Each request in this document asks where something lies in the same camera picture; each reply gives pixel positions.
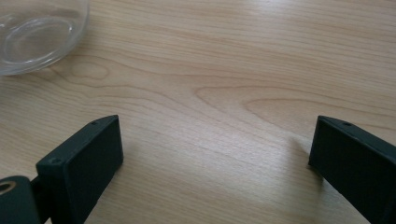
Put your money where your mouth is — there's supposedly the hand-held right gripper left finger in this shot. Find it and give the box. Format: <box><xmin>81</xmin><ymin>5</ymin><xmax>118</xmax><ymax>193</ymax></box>
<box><xmin>35</xmin><ymin>114</ymin><xmax>124</xmax><ymax>224</ymax></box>

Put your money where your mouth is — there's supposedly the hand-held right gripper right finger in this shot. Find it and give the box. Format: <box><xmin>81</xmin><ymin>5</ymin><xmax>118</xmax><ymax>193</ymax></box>
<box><xmin>308</xmin><ymin>115</ymin><xmax>396</xmax><ymax>224</ymax></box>

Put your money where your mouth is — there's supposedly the clear glass bowl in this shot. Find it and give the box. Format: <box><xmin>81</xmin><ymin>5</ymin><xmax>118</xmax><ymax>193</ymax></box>
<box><xmin>0</xmin><ymin>0</ymin><xmax>91</xmax><ymax>77</ymax></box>

